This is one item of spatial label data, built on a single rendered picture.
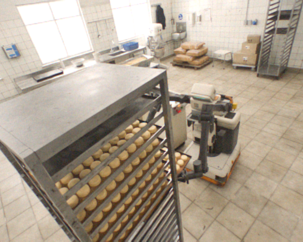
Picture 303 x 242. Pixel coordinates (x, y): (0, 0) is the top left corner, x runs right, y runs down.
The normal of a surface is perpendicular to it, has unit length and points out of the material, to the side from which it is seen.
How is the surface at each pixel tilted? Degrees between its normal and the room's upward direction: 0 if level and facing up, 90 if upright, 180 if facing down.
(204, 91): 43
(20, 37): 90
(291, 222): 0
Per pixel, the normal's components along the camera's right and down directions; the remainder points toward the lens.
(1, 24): 0.65, 0.33
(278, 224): -0.14, -0.83
